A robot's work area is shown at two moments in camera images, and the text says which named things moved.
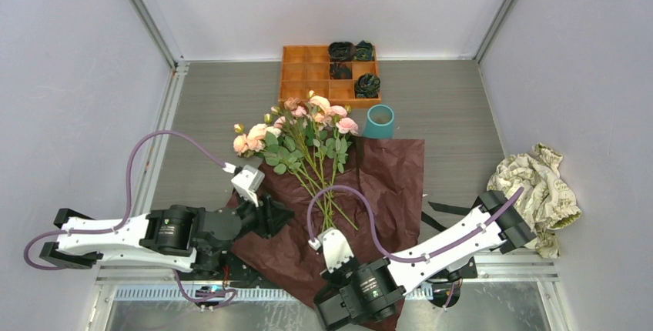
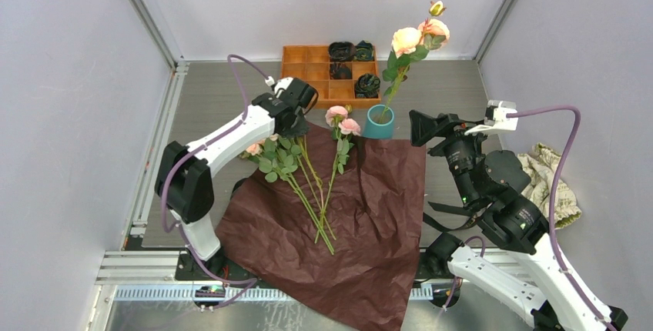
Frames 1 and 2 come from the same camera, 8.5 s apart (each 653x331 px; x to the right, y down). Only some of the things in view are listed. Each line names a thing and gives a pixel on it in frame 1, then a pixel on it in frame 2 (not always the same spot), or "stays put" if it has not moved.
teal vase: (380, 122) stays put
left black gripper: (271, 215) → (285, 133)
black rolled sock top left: (342, 51) stays put
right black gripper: (333, 276) → (450, 126)
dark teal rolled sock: (364, 51) stays put
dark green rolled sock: (366, 86) stays put
